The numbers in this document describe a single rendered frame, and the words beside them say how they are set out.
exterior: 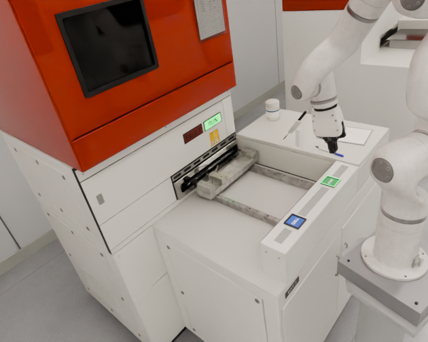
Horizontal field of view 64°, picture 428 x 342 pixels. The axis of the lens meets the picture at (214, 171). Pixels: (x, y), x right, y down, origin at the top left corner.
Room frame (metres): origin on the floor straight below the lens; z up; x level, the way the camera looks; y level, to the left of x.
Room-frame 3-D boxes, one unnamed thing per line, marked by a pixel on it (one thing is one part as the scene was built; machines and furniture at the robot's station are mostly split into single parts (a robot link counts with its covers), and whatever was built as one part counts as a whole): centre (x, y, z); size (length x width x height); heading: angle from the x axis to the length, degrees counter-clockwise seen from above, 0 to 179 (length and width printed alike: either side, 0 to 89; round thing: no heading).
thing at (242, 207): (1.13, -0.09, 0.84); 0.50 x 0.02 x 0.03; 43
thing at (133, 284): (1.53, 0.39, 0.41); 0.82 x 0.71 x 0.82; 133
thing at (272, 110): (1.65, -0.36, 1.01); 0.07 x 0.07 x 0.10
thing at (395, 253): (0.71, -0.51, 0.96); 0.19 x 0.19 x 0.18
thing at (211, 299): (1.23, -0.26, 0.41); 0.97 x 0.64 x 0.82; 133
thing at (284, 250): (0.94, -0.33, 0.89); 0.55 x 0.09 x 0.14; 133
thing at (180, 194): (1.39, 0.02, 0.89); 0.44 x 0.02 x 0.10; 133
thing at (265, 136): (1.45, -0.48, 0.89); 0.62 x 0.35 x 0.14; 43
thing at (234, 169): (1.35, -0.07, 0.87); 0.36 x 0.08 x 0.03; 133
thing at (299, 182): (1.31, -0.28, 0.84); 0.50 x 0.02 x 0.03; 43
